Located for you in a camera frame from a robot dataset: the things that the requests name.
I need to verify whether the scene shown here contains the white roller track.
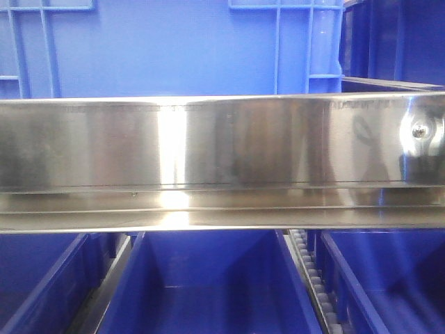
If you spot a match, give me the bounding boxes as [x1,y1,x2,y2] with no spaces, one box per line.
[289,229,343,334]

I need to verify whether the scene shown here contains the dark blue upper bin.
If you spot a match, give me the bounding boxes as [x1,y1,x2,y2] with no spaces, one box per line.
[339,1,444,86]

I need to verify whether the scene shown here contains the large light blue crate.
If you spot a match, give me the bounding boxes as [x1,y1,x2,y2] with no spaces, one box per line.
[1,1,343,99]

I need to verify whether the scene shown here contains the stainless steel shelf rail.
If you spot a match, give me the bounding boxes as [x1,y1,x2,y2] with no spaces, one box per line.
[1,91,444,233]

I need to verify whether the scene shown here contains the silver rail screw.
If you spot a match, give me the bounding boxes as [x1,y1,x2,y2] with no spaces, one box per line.
[412,125,426,138]

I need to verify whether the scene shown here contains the steel divider rail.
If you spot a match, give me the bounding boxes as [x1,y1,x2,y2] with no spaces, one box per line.
[66,233,132,333]

